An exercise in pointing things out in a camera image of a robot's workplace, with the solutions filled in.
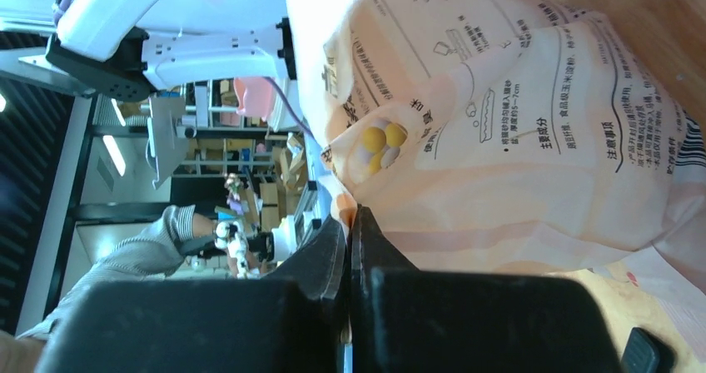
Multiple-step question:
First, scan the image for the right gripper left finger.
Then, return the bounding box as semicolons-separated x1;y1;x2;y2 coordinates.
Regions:
37;219;347;372

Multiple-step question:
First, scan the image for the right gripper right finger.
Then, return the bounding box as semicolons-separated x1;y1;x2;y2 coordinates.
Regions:
351;206;621;372

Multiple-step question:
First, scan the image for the pink cat litter bag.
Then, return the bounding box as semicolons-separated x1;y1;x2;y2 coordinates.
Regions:
284;0;706;350

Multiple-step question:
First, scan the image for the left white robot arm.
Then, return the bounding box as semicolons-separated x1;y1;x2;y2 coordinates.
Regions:
1;0;296;102

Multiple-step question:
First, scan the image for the person in striped shirt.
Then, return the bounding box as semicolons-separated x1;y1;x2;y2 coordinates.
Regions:
18;206;216;341

